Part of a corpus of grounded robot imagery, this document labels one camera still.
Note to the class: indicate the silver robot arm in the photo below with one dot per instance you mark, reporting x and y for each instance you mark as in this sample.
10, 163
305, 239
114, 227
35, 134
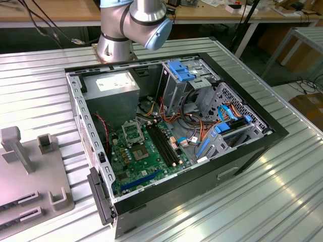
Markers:
146, 22

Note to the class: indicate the CPU socket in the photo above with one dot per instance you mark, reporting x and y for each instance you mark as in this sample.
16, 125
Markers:
140, 152

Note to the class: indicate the grey metal drive cage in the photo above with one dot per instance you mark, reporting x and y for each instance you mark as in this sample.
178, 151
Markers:
174, 93

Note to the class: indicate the empty blue disk carrier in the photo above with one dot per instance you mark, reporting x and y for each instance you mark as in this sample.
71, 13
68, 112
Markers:
203, 148

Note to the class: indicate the grey power supply unit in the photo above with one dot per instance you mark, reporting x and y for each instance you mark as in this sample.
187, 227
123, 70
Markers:
111, 103

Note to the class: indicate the green motherboard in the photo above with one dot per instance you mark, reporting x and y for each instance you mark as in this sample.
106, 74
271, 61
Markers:
133, 167

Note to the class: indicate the hard disk in blue carrier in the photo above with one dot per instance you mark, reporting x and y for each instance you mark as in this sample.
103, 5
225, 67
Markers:
222, 128

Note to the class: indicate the blue expansion slot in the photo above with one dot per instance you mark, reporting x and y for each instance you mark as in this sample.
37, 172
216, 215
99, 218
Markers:
141, 180

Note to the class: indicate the grey metal disk bay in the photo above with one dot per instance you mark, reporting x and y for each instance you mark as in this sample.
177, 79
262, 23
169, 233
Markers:
219, 150

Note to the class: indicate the black PC case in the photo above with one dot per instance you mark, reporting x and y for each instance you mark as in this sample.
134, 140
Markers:
176, 199

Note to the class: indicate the black card retention latch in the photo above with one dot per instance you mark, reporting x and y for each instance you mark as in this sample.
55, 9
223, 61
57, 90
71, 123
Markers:
99, 199

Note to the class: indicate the black tripod stand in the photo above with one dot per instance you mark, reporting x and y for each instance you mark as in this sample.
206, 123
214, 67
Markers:
248, 16

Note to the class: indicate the white box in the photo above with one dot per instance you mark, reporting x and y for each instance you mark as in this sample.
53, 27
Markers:
239, 8

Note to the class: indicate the wooden desk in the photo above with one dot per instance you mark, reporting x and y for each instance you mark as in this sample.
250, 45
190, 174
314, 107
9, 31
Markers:
70, 10

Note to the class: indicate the grey parts rack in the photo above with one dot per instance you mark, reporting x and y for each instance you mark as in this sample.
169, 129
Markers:
30, 181

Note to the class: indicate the labelled cardboard box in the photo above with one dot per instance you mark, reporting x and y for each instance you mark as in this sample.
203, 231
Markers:
309, 113

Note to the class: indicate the brown cardboard box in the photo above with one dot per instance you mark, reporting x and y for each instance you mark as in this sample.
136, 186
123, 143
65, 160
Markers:
300, 54

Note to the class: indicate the blue drive bay bracket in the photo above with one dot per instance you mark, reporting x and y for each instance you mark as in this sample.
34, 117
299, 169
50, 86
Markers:
176, 66

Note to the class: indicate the grey metal frame table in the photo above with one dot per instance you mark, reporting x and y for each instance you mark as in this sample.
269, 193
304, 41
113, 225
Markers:
309, 32

